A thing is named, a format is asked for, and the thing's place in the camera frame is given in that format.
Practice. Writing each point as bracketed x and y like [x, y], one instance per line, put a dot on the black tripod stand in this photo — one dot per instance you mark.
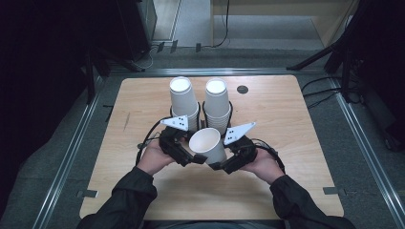
[337, 47]

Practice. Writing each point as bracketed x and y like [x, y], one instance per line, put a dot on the grey tape strip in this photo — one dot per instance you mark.
[87, 193]
[333, 191]

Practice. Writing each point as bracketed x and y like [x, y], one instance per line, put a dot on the dark metal stand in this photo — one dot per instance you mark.
[90, 73]

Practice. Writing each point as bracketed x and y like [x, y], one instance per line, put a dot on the person's right hand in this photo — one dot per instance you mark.
[266, 165]

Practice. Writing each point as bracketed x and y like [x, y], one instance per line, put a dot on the stack of white paper cups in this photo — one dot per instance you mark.
[183, 98]
[217, 101]

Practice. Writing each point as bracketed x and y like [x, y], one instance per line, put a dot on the single white paper cup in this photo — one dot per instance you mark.
[207, 143]

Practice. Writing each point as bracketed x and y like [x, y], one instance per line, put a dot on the person's left hand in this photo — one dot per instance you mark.
[153, 159]

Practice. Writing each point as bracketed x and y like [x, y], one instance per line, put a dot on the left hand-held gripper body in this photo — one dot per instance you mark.
[172, 143]

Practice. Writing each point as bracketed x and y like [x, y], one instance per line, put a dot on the round black table grommet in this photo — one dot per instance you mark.
[242, 89]

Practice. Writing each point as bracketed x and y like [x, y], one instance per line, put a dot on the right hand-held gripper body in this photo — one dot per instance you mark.
[243, 152]

